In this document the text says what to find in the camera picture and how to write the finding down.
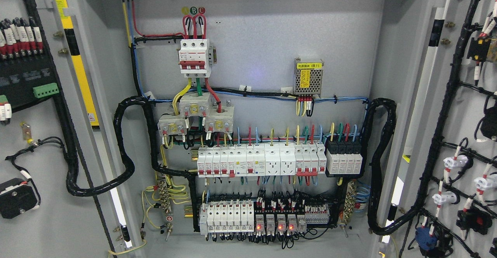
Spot grey cabinet door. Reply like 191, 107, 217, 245
0, 0, 142, 258
386, 0, 496, 258

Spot grey current transformers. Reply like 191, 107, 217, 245
157, 92, 235, 140

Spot white socket breaker row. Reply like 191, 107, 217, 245
197, 142, 327, 177

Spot metal mesh power supply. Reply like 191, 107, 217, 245
294, 58, 324, 96

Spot red white main breaker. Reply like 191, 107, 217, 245
179, 39, 212, 78

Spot white lower breaker row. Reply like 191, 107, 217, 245
199, 199, 255, 235

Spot black white surge protector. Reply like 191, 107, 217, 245
325, 138, 364, 178

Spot relay terminal block row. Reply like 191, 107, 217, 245
254, 191, 330, 239

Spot black left cable conduit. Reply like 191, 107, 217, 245
65, 96, 200, 233

